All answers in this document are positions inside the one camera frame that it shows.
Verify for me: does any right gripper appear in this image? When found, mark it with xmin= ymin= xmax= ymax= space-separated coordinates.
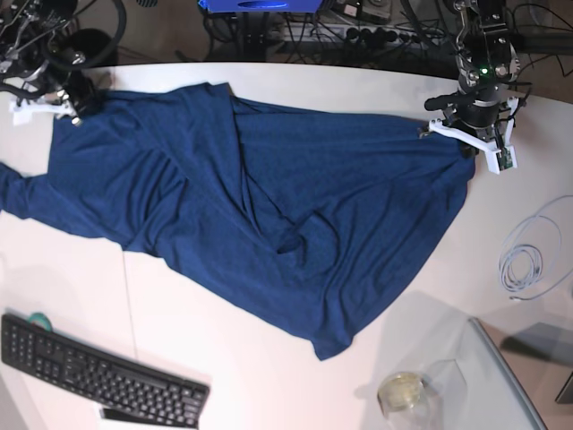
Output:
xmin=44 ymin=72 xmax=104 ymax=119

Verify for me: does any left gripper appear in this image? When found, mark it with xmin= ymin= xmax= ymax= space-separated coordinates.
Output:
xmin=424 ymin=87 xmax=502 ymax=159

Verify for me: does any dark blue t-shirt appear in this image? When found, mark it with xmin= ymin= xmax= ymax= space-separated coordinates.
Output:
xmin=1 ymin=83 xmax=475 ymax=360

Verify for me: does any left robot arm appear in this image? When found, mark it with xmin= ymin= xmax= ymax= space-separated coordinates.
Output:
xmin=424 ymin=1 xmax=520 ymax=172

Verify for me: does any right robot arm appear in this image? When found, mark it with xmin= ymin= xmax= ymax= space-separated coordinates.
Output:
xmin=1 ymin=1 xmax=112 ymax=124

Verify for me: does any blue box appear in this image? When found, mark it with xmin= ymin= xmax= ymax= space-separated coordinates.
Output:
xmin=198 ymin=0 xmax=322 ymax=13

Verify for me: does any white power strip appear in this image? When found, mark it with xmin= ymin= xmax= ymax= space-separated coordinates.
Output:
xmin=282 ymin=21 xmax=423 ymax=47

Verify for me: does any green tape roll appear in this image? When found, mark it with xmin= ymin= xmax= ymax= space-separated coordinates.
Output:
xmin=28 ymin=313 xmax=53 ymax=331

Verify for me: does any clear glass jar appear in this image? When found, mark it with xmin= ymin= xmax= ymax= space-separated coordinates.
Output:
xmin=377 ymin=372 xmax=432 ymax=429

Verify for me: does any black computer keyboard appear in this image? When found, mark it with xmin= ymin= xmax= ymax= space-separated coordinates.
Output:
xmin=1 ymin=314 xmax=210 ymax=429

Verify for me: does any coiled white cable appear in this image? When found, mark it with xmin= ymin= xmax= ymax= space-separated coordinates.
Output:
xmin=498 ymin=193 xmax=573 ymax=302

